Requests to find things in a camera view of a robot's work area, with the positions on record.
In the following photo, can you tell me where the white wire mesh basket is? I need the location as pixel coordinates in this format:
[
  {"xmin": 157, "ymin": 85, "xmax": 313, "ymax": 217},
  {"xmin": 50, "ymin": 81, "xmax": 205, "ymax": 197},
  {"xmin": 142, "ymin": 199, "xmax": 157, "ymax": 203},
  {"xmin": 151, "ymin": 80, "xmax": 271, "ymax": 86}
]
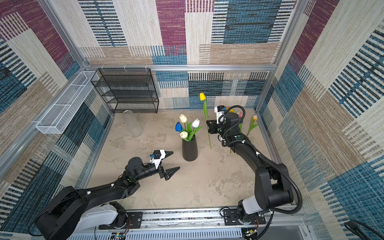
[{"xmin": 36, "ymin": 71, "xmax": 95, "ymax": 135}]

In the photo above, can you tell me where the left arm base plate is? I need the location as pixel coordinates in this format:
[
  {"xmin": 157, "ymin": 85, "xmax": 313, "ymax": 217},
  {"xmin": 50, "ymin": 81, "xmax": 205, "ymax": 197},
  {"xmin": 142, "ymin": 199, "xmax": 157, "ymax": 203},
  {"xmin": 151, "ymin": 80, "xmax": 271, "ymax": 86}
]
[{"xmin": 98, "ymin": 212, "xmax": 143, "ymax": 230}]

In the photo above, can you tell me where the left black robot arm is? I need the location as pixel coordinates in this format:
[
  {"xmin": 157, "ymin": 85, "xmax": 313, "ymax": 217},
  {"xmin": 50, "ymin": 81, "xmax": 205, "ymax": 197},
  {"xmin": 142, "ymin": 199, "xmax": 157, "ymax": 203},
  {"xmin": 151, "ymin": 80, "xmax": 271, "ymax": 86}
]
[{"xmin": 31, "ymin": 150, "xmax": 180, "ymax": 240}]

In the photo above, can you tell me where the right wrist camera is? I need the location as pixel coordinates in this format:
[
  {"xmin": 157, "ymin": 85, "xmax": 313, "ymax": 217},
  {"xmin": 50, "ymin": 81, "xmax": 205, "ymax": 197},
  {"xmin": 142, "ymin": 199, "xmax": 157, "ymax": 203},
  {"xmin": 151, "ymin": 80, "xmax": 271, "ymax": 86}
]
[{"xmin": 215, "ymin": 106, "xmax": 227, "ymax": 124}]

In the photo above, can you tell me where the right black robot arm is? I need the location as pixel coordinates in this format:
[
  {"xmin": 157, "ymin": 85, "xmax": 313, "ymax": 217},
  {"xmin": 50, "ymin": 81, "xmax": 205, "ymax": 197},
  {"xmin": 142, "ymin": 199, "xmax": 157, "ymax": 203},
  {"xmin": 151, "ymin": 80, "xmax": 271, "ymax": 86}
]
[{"xmin": 206, "ymin": 112, "xmax": 303, "ymax": 224}]

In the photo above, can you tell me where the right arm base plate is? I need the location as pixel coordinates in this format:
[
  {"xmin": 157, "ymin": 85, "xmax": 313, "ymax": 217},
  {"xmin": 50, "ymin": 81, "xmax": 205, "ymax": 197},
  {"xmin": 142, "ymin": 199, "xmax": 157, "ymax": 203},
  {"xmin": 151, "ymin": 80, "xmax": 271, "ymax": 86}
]
[{"xmin": 219, "ymin": 207, "xmax": 267, "ymax": 226}]

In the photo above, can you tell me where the light pink tulip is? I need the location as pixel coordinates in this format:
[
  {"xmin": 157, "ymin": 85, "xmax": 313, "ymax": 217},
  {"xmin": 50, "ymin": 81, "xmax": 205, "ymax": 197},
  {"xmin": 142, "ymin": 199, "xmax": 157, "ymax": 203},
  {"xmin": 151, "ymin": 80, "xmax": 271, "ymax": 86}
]
[{"xmin": 237, "ymin": 112, "xmax": 244, "ymax": 132}]

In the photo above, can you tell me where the orange cream tulip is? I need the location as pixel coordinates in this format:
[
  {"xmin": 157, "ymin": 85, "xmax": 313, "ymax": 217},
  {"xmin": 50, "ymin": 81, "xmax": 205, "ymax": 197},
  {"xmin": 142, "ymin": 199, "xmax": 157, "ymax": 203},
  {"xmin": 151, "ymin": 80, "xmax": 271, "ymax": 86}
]
[{"xmin": 247, "ymin": 115, "xmax": 259, "ymax": 136}]

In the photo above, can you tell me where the aluminium mounting rail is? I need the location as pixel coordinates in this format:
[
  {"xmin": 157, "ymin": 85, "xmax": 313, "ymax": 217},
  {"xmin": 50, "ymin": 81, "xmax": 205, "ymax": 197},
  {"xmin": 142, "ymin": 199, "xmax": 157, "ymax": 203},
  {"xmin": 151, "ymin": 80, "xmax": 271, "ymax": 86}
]
[{"xmin": 70, "ymin": 207, "xmax": 316, "ymax": 240}]

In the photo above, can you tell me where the pale cream tulip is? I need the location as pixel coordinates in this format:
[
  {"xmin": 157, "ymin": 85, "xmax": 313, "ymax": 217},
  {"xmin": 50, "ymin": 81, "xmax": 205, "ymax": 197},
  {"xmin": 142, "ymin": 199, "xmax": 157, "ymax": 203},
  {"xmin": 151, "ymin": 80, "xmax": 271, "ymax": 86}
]
[{"xmin": 180, "ymin": 131, "xmax": 190, "ymax": 142}]

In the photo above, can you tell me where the clear glass vase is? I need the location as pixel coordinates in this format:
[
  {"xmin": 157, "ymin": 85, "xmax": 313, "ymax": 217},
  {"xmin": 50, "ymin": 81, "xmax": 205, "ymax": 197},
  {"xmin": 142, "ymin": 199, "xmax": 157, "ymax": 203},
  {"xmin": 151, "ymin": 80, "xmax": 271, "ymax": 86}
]
[{"xmin": 123, "ymin": 110, "xmax": 143, "ymax": 138}]

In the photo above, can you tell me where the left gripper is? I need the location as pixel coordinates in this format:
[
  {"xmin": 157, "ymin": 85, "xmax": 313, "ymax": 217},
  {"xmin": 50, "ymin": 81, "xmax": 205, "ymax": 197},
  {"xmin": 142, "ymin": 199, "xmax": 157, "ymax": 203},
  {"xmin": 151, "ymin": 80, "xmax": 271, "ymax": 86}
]
[{"xmin": 134, "ymin": 151, "xmax": 179, "ymax": 183}]

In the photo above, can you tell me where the black wire shelf rack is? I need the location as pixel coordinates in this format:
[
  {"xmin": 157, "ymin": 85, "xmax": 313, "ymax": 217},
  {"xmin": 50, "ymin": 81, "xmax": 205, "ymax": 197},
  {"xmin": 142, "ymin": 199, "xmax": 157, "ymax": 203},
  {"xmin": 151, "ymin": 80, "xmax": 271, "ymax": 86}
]
[{"xmin": 91, "ymin": 68, "xmax": 159, "ymax": 114}]

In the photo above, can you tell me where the cream white tulip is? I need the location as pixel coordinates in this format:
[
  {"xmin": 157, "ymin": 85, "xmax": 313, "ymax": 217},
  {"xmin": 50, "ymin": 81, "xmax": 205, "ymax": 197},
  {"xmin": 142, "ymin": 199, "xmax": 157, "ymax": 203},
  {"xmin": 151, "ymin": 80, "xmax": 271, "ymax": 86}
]
[{"xmin": 179, "ymin": 114, "xmax": 192, "ymax": 134}]

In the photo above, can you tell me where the blue tulip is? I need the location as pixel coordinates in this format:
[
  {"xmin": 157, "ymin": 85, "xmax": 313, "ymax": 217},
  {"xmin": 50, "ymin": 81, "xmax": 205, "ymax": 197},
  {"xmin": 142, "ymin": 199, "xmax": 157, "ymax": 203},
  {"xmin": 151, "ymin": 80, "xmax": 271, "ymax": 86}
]
[{"xmin": 175, "ymin": 122, "xmax": 184, "ymax": 133}]

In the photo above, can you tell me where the yellow tulip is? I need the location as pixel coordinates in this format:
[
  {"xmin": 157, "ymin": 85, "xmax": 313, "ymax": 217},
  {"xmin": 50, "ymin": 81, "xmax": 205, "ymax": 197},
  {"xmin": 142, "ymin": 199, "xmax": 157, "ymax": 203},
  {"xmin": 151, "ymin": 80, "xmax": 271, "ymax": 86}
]
[{"xmin": 199, "ymin": 92, "xmax": 213, "ymax": 150}]

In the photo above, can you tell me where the dark grey cylindrical vase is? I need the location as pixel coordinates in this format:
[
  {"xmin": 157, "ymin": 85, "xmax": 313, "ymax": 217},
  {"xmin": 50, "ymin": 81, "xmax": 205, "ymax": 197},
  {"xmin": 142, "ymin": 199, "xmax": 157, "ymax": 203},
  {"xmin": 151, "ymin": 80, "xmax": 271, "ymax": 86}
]
[{"xmin": 182, "ymin": 136, "xmax": 198, "ymax": 162}]

